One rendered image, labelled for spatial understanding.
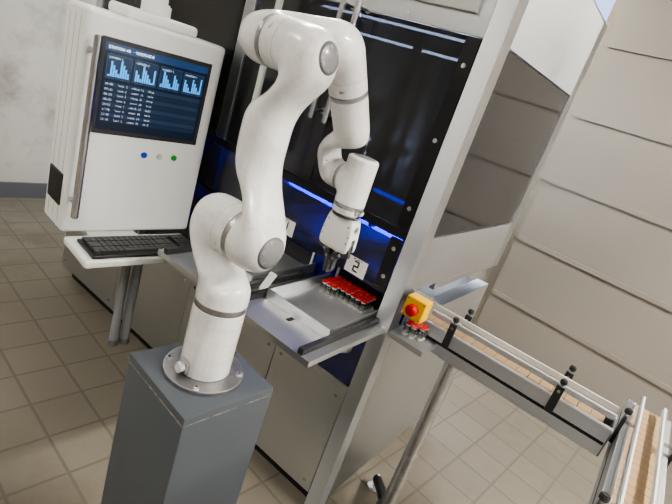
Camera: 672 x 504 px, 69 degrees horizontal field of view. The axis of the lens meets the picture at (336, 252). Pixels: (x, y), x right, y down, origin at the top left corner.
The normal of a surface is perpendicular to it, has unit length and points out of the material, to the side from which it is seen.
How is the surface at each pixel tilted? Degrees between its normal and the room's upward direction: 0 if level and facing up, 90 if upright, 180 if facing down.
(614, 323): 90
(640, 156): 90
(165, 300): 90
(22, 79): 90
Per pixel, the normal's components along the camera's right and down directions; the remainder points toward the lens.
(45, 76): 0.69, 0.44
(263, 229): 0.58, 0.01
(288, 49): -0.59, 0.05
